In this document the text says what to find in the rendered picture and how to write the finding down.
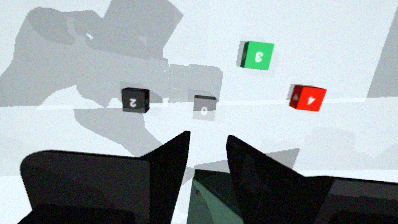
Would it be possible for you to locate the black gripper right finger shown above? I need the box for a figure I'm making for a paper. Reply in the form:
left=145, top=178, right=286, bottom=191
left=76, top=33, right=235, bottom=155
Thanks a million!
left=226, top=135, right=398, bottom=224

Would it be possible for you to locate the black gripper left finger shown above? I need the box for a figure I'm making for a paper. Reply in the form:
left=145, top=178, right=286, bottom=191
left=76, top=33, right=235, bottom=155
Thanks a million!
left=20, top=130, right=191, bottom=224

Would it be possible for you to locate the red block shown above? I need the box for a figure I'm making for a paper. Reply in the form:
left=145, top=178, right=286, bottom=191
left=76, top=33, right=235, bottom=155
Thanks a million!
left=288, top=85, right=327, bottom=112

